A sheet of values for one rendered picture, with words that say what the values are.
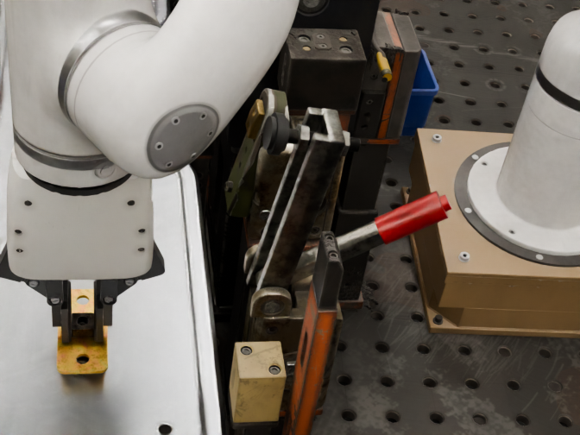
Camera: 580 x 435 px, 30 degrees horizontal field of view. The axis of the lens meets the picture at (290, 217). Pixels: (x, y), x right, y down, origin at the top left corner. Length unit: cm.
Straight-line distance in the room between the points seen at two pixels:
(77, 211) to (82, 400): 16
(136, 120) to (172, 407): 30
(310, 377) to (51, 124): 24
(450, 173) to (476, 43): 51
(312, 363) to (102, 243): 17
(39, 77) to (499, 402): 78
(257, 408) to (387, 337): 53
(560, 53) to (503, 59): 62
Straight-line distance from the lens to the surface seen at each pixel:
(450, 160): 139
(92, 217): 74
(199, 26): 58
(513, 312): 132
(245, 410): 79
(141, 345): 86
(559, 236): 132
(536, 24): 193
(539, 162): 127
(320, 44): 98
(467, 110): 168
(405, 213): 80
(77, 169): 69
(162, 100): 58
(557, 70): 120
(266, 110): 93
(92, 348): 84
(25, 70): 66
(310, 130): 75
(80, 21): 62
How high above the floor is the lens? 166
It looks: 42 degrees down
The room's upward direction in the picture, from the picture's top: 9 degrees clockwise
